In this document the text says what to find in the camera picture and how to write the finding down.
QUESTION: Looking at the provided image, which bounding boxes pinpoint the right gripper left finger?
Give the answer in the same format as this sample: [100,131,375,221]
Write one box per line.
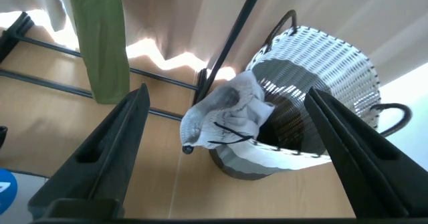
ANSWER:
[27,82,151,220]

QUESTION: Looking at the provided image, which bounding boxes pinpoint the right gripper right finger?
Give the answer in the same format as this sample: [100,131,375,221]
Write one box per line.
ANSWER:
[303,86,428,219]

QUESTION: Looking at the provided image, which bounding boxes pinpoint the pale grey shorts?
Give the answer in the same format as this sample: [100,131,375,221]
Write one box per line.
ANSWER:
[179,70,276,155]

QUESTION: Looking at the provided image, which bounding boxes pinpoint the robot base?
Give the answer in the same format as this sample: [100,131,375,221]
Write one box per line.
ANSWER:
[0,125,49,224]

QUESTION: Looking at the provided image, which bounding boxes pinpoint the white laundry basket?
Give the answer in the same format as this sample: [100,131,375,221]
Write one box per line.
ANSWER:
[209,9,413,181]

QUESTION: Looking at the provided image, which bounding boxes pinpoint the black clothes rack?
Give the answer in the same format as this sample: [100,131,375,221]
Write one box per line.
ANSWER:
[0,0,268,122]

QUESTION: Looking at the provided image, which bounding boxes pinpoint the window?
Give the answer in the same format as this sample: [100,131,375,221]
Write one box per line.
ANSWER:
[377,62,428,171]

